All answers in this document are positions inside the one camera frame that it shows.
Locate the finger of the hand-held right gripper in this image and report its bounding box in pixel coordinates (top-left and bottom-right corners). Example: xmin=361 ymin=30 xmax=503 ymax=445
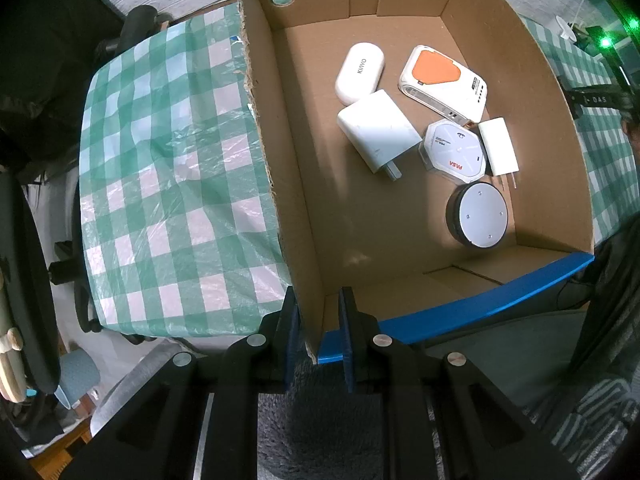
xmin=557 ymin=77 xmax=640 ymax=117

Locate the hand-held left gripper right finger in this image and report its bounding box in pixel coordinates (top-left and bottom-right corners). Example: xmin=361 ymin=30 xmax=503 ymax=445
xmin=339 ymin=287 xmax=581 ymax=480

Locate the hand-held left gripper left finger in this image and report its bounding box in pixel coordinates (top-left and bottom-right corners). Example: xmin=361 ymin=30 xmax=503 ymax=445
xmin=62 ymin=287 xmax=303 ymax=480

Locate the small white charger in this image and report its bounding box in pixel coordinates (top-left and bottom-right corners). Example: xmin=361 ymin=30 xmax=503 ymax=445
xmin=477 ymin=117 xmax=521 ymax=190

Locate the cardboard box with blue rim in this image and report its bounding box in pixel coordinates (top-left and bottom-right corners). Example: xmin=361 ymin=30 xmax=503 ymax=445
xmin=236 ymin=0 xmax=597 ymax=366

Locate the white hexagonal device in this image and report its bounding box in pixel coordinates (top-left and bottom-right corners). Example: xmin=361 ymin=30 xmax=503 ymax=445
xmin=422 ymin=119 xmax=487 ymax=184

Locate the orange and white device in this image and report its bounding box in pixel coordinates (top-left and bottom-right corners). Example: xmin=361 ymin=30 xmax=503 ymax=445
xmin=398 ymin=45 xmax=488 ymax=126

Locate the round black and grey device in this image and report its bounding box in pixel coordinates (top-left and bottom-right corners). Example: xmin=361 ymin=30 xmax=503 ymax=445
xmin=446 ymin=181 xmax=508 ymax=250

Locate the large white power adapter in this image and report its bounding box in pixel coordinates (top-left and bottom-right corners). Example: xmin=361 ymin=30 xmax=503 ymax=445
xmin=336 ymin=89 xmax=423 ymax=182

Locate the white oval case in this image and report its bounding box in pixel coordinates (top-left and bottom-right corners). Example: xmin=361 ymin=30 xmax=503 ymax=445
xmin=334 ymin=42 xmax=385 ymax=107

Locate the white round stand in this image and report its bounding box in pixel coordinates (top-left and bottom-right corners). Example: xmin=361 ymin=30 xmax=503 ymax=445
xmin=555 ymin=16 xmax=582 ymax=39

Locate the grey fuzzy clothing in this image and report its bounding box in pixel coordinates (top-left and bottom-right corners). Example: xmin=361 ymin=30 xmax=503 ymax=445
xmin=256 ymin=359 xmax=386 ymax=480

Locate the white textured cloth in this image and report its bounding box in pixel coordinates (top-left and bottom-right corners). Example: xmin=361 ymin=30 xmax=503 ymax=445
xmin=90 ymin=337 xmax=221 ymax=436

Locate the green checked plastic tablecloth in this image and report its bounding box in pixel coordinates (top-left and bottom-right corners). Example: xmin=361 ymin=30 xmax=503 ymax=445
xmin=79 ymin=4 xmax=640 ymax=336

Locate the teal stool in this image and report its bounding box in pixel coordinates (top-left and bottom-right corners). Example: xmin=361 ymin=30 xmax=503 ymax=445
xmin=54 ymin=349 xmax=104 ymax=409

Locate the striped cloth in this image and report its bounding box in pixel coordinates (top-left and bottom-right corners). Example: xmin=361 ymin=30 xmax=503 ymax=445
xmin=524 ymin=376 xmax=637 ymax=473

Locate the wooden furniture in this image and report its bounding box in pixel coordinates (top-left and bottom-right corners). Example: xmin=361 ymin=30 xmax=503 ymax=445
xmin=22 ymin=422 xmax=93 ymax=463

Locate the black office chair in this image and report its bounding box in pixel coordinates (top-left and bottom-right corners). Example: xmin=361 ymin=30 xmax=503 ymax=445
xmin=0 ymin=172 xmax=103 ymax=396

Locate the black chair armrest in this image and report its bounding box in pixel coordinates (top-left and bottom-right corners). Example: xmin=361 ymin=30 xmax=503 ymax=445
xmin=97 ymin=5 xmax=173 ymax=57

